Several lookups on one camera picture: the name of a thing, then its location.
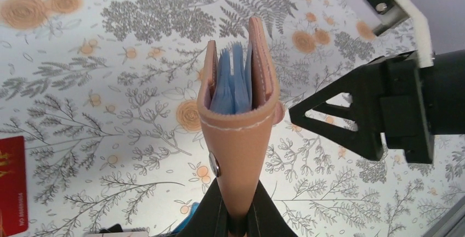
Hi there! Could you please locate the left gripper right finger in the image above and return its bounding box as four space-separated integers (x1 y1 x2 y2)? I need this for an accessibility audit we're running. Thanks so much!
246 181 297 237

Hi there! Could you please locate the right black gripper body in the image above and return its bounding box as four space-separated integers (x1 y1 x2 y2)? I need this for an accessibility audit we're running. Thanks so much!
379 50 464 164

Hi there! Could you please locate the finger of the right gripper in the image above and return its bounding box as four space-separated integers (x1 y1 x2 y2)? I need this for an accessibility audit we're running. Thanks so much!
289 56 387 161

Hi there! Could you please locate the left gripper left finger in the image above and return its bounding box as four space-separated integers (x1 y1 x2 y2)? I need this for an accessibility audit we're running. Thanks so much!
177 179 233 237

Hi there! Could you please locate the lone red card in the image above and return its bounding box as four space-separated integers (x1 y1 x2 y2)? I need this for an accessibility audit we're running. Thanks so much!
1 136 29 236

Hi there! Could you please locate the floral patterned table mat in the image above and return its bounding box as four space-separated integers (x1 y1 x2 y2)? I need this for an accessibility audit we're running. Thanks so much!
1 0 464 236

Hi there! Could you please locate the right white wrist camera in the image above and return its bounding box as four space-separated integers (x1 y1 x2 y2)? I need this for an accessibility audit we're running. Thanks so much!
345 0 434 68

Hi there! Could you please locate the aluminium rail frame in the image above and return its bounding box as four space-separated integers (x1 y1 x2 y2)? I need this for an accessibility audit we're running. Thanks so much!
423 197 464 237

